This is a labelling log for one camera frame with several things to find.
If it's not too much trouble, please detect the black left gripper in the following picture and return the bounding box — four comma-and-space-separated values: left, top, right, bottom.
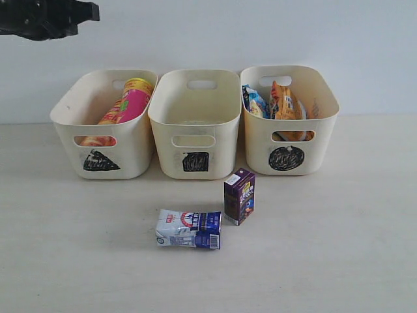
1, 0, 100, 41

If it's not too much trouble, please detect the pink Lays chips can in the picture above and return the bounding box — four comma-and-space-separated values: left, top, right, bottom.
98, 78, 154, 125

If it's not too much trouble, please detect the yellow Lays chips can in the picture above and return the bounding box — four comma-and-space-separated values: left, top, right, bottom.
79, 136, 117, 147

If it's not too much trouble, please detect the blue noodle packet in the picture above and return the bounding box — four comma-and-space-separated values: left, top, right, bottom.
242, 85, 270, 119

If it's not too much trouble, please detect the orange noodle packet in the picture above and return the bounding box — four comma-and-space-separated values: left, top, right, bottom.
268, 81, 314, 142

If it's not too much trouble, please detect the white blue milk carton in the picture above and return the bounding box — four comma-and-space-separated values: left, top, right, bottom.
155, 209, 222, 250

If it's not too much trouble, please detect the left cream plastic bin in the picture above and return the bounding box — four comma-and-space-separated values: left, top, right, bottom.
50, 69, 158, 179

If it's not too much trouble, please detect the cream plastic bin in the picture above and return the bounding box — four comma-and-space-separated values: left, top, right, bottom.
240, 65, 339, 175
148, 70, 242, 180
50, 69, 158, 179

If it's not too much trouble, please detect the middle cream plastic bin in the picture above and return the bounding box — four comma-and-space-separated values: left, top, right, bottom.
148, 70, 242, 180

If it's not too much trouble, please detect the purple juice carton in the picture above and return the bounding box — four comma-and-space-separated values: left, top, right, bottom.
223, 168, 255, 226

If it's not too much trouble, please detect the right cream plastic bin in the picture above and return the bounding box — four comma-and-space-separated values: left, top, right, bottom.
240, 65, 339, 175

